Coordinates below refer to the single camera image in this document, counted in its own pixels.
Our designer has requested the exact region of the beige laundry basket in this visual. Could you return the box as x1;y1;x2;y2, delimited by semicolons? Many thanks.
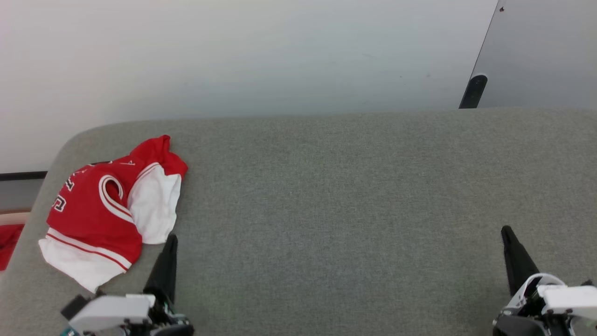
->
0;212;31;226

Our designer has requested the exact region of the red and white jersey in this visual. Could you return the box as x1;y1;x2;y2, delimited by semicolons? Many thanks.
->
38;135;188;294

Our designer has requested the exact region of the red cloth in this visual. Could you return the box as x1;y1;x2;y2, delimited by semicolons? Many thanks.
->
0;224;25;271

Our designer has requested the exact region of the black baseboard strip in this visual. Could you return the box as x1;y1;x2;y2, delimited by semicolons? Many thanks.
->
0;171;48;182

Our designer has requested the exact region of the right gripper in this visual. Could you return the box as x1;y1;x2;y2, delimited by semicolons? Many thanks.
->
493;225;575;336

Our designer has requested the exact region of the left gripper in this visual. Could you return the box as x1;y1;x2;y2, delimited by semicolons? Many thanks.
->
124;234;194;336

